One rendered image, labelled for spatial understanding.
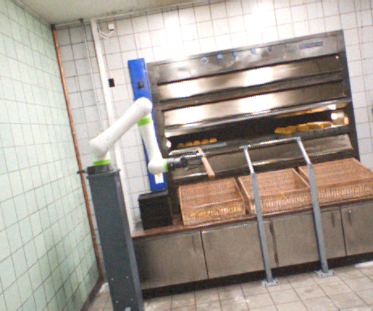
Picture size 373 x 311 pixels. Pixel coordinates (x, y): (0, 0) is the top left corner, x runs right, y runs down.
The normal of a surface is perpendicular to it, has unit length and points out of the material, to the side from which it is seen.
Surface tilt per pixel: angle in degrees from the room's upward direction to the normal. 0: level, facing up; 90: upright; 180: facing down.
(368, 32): 90
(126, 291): 90
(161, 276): 90
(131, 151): 90
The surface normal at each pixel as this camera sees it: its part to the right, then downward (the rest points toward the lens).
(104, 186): -0.02, 0.08
